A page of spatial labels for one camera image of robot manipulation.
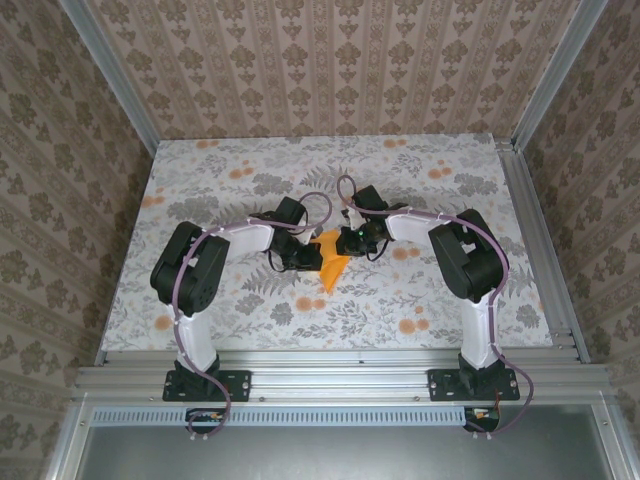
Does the grey metal panel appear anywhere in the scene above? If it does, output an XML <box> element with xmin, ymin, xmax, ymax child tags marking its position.
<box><xmin>74</xmin><ymin>424</ymin><xmax>616</xmax><ymax>480</ymax></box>

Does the aluminium corner post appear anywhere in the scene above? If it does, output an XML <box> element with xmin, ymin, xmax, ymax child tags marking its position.
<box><xmin>58</xmin><ymin>0</ymin><xmax>162</xmax><ymax>156</ymax></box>
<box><xmin>510</xmin><ymin>0</ymin><xmax>610</xmax><ymax>151</ymax></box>

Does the aluminium frame side bar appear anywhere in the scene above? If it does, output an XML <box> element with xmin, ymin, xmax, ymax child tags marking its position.
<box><xmin>589</xmin><ymin>394</ymin><xmax>640</xmax><ymax>480</ymax></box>
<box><xmin>43</xmin><ymin>394</ymin><xmax>96</xmax><ymax>480</ymax></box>

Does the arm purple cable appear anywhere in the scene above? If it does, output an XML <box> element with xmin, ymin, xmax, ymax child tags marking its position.
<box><xmin>169</xmin><ymin>191</ymin><xmax>335</xmax><ymax>444</ymax></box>
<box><xmin>336</xmin><ymin>173</ymin><xmax>536</xmax><ymax>441</ymax></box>

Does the aluminium table side rail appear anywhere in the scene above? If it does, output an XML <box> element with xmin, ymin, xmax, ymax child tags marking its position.
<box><xmin>493</xmin><ymin>133</ymin><xmax>592</xmax><ymax>365</ymax></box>

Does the aluminium frame beam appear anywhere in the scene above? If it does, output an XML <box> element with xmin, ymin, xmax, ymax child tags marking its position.
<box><xmin>72</xmin><ymin>348</ymin><xmax>616</xmax><ymax>407</ymax></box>

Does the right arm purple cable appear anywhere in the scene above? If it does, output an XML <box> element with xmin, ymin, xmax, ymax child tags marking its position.
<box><xmin>336</xmin><ymin>173</ymin><xmax>536</xmax><ymax>441</ymax></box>

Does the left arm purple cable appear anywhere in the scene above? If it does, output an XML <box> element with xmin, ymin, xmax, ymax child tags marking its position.
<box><xmin>169</xmin><ymin>191</ymin><xmax>335</xmax><ymax>444</ymax></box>

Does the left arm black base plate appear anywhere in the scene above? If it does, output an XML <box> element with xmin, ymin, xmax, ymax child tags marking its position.
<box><xmin>162</xmin><ymin>368</ymin><xmax>253</xmax><ymax>403</ymax></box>

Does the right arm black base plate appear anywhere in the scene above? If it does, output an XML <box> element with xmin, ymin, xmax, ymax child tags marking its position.
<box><xmin>427</xmin><ymin>368</ymin><xmax>521</xmax><ymax>403</ymax></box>

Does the slotted grey cable duct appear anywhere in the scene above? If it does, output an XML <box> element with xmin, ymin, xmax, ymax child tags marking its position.
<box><xmin>92</xmin><ymin>405</ymin><xmax>469</xmax><ymax>427</ymax></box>

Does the orange paper sheet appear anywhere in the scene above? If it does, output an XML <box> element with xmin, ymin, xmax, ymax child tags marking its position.
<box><xmin>308</xmin><ymin>228</ymin><xmax>351</xmax><ymax>296</ymax></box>

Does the black controller board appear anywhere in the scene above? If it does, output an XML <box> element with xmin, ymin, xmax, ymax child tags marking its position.
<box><xmin>185</xmin><ymin>407</ymin><xmax>227</xmax><ymax>435</ymax></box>
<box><xmin>462</xmin><ymin>405</ymin><xmax>501</xmax><ymax>434</ymax></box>

